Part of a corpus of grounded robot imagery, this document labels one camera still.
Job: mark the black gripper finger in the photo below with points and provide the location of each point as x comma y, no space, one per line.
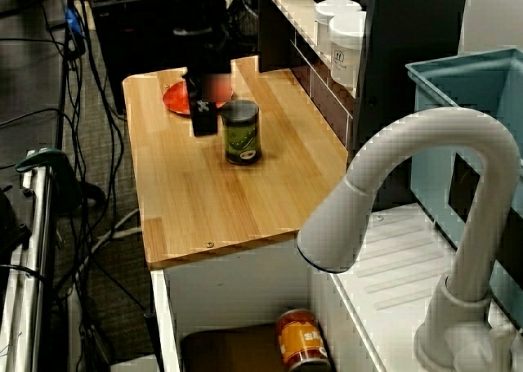
204,120

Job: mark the white toy sink unit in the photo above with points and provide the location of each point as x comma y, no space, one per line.
392,241

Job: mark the blue connector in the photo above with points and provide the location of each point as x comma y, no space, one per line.
73,22

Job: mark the teal plastic bin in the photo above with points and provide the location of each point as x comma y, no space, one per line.
449,102

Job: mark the green clamp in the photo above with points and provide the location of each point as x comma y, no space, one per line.
45,157

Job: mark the white jar with print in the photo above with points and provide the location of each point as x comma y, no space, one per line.
347,57

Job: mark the black shelf unit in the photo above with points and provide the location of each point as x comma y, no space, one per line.
408,41

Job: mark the grey toy faucet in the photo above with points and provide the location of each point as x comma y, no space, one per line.
470,135

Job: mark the black computer case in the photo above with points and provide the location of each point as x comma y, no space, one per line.
135,41

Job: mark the green pea can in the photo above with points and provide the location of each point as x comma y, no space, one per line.
242,139

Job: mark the plain white jar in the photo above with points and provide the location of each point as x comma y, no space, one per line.
331,14

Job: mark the orange soup can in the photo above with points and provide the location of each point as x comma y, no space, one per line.
298,339

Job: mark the red round plate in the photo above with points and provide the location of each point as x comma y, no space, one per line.
175,100

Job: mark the black metal frame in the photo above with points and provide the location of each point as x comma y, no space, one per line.
152,339

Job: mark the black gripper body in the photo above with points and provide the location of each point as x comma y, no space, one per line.
206,61

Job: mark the aluminium frame rail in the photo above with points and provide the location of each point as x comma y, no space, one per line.
37,245

